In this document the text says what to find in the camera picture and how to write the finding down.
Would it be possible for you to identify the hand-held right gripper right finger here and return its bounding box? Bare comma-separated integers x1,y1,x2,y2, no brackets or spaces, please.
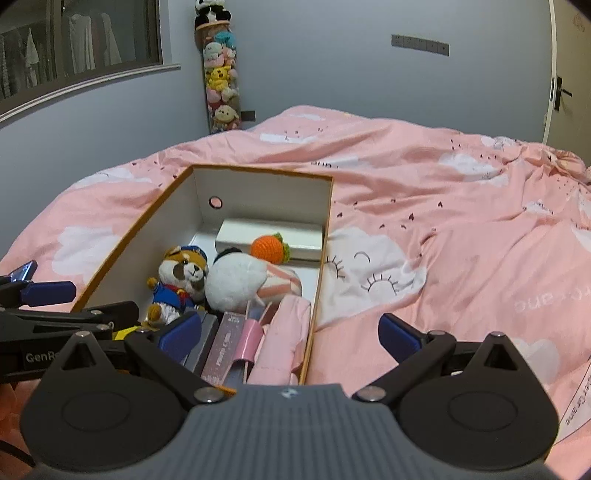
353,313,539,402

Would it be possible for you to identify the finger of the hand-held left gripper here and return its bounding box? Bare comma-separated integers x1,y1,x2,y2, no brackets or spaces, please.
0,277,77,308
0,301,139,342

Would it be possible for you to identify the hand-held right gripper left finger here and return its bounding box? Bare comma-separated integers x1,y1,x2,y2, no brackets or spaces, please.
44,312,222,404

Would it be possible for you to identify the dark grey box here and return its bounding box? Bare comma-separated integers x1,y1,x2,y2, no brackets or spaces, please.
182,310,220,374

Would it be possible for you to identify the pink box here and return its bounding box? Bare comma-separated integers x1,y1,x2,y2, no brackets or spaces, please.
203,311,252,384

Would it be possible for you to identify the bear plush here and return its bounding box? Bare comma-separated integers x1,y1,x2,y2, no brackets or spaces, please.
146,246,209,326

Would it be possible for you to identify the white plush with striped hat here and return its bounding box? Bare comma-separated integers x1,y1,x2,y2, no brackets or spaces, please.
204,248,303,312

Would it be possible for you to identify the orange cardboard box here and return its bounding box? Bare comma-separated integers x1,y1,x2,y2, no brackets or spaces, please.
69,164,334,398

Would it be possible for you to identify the pink cloth pouch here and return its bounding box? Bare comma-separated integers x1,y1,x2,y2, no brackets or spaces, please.
247,295,312,386

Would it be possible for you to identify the white rectangular box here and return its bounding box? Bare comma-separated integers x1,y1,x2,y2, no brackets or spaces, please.
215,218,324,264

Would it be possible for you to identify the orange crochet carrot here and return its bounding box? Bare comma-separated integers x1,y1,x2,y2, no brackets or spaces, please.
249,232,291,265

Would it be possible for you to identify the window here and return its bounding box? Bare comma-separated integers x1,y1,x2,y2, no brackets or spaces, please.
0,0,182,121

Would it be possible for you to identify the yellow plush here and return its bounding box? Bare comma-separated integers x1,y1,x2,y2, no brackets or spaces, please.
207,67,232,92

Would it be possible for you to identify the hanging clear plush organizer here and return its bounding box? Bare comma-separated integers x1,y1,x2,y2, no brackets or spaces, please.
196,18,243,136

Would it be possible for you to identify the panda plush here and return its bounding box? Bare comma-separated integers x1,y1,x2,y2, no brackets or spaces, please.
194,0,232,28

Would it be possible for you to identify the white door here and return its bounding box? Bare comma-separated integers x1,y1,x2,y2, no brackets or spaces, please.
542,0,591,153

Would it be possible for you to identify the black door handle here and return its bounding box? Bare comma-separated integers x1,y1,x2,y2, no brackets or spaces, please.
551,76,573,112

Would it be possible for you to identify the grey wall switch panel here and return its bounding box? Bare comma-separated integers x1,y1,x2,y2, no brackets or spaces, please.
392,34,450,57

